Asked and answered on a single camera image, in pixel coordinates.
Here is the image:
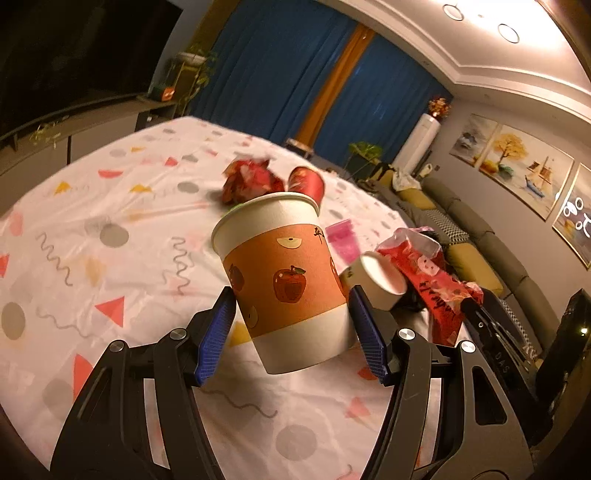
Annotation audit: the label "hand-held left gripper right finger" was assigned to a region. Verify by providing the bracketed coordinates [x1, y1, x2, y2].
[348, 285, 536, 480]

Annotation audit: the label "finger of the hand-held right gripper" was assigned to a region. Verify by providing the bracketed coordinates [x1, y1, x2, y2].
[466, 305, 532, 384]
[480, 288, 541, 365]

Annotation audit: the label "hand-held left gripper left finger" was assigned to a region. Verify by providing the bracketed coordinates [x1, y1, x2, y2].
[50, 286, 238, 480]

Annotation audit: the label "red snack packet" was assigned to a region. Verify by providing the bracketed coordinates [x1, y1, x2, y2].
[375, 226, 484, 347]

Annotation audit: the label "apple print paper cup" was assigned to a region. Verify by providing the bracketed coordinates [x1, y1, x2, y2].
[211, 192, 358, 376]

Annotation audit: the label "pink plastic bag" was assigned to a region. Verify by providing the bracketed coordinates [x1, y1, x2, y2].
[324, 220, 362, 261]

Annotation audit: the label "plain white paper cup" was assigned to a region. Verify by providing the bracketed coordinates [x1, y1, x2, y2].
[340, 251, 409, 311]

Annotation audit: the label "grey sofa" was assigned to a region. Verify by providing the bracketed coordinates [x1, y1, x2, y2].
[369, 164, 561, 356]

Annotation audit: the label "large yellow pillow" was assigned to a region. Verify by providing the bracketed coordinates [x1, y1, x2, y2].
[448, 242, 504, 296]

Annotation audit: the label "small checkered pillow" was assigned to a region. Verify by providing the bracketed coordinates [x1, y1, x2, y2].
[425, 210, 472, 245]

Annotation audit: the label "purple abstract painting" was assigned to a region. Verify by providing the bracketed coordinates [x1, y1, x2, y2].
[551, 161, 591, 271]

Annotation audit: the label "small yellow pillow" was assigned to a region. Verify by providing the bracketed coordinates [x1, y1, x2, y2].
[399, 187, 437, 210]

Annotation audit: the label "tree and sailboat painting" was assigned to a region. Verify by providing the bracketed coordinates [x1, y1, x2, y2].
[478, 124, 575, 221]

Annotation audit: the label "white cloth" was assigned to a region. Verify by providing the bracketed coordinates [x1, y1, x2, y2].
[392, 171, 422, 191]

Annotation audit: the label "crumpled red wrapper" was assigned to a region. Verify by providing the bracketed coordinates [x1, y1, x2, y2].
[221, 157, 286, 206]

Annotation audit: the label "white patterned tablecloth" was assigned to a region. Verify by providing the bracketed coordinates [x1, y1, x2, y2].
[0, 115, 467, 480]

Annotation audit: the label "green potted plant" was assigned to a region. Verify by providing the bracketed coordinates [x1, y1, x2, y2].
[347, 141, 384, 178]

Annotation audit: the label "small landscape painting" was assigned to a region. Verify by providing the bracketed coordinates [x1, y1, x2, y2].
[450, 113, 499, 167]

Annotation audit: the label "white standing air conditioner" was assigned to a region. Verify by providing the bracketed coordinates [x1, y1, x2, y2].
[392, 113, 441, 178]

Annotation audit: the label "orange artificial flowers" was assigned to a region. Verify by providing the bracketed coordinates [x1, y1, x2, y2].
[427, 96, 452, 121]

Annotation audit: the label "blue curtain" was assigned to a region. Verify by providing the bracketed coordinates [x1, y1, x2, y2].
[189, 0, 356, 139]
[309, 34, 455, 167]

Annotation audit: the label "orange curtain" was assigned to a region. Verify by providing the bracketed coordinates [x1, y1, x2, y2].
[295, 23, 377, 146]

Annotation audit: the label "grey television cabinet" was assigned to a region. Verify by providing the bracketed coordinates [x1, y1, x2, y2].
[0, 95, 178, 215]

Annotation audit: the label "tall potted plant on stand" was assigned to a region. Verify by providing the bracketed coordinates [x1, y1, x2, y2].
[173, 44, 218, 116]

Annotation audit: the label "black television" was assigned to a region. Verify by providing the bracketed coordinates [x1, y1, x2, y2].
[0, 0, 185, 139]

